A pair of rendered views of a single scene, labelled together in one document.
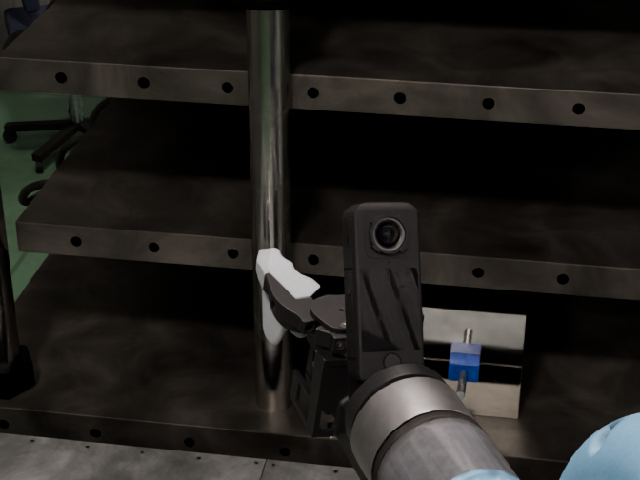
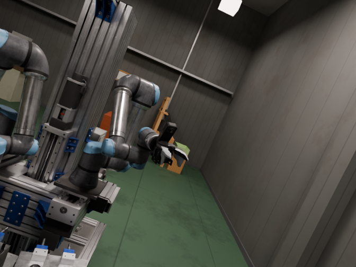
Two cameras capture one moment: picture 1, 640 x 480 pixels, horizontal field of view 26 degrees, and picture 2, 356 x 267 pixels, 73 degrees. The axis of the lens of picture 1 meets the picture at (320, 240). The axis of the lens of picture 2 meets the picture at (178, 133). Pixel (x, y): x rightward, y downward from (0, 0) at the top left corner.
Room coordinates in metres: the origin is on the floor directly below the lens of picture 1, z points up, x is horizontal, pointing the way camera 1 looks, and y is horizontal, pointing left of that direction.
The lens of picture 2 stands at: (1.73, -0.23, 1.62)
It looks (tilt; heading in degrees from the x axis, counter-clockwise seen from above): 6 degrees down; 166
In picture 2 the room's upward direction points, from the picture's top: 23 degrees clockwise
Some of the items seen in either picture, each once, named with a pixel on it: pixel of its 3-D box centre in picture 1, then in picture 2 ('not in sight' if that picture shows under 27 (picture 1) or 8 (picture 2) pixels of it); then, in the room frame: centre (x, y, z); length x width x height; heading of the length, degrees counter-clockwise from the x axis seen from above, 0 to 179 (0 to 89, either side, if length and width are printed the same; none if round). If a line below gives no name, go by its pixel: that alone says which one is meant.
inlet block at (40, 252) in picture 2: not in sight; (41, 249); (0.75, -0.33, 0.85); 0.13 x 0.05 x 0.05; 8
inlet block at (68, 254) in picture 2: not in sight; (68, 253); (0.74, -0.23, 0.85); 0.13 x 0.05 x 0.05; 8
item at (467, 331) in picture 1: (441, 275); not in sight; (1.91, -0.19, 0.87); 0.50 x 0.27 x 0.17; 171
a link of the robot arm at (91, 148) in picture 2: not in sight; (95, 154); (0.41, -0.28, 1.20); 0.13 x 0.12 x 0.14; 108
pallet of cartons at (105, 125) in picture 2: not in sight; (116, 128); (-5.20, -0.24, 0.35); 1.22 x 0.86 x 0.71; 172
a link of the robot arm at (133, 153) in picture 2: not in sight; (137, 156); (0.63, -0.10, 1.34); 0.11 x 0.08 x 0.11; 108
